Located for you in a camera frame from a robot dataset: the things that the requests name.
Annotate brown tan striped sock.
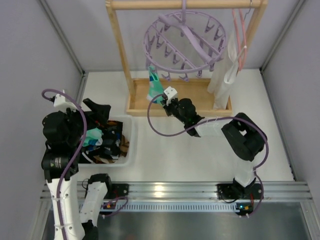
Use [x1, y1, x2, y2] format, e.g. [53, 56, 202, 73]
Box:
[91, 155, 118, 164]

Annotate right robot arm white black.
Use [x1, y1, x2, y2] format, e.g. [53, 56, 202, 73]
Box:
[161, 98, 270, 199]

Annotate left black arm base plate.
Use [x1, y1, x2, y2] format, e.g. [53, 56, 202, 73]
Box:
[103, 183, 130, 200]

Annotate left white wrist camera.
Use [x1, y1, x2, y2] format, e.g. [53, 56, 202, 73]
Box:
[53, 93, 77, 113]

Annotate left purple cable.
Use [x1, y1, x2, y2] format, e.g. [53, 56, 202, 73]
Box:
[41, 88, 88, 240]

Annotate wooden clothes rack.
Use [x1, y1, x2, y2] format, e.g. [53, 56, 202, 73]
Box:
[105, 0, 268, 117]

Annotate purple round clip hanger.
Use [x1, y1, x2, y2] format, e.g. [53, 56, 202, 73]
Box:
[143, 0, 228, 82]

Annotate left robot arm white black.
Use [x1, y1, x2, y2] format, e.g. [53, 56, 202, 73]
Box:
[41, 98, 112, 240]

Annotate mint green sock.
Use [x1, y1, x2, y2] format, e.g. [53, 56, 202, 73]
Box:
[146, 65, 164, 106]
[82, 128, 103, 147]

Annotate white hanging cloth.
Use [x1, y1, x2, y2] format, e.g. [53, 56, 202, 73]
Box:
[207, 30, 241, 110]

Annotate aluminium rail frame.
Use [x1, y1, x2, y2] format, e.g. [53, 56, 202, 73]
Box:
[40, 181, 313, 215]

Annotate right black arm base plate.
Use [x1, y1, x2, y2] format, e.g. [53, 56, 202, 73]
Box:
[217, 183, 262, 200]

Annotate white plastic basket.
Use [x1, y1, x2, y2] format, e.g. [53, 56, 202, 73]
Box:
[79, 115, 138, 168]

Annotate black blue sock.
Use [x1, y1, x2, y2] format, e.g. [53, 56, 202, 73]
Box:
[83, 120, 123, 160]

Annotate pink clothes hanger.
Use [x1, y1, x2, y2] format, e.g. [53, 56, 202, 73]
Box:
[232, 8, 248, 72]

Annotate brown tan argyle sock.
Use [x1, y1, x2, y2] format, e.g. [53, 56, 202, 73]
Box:
[119, 135, 130, 157]

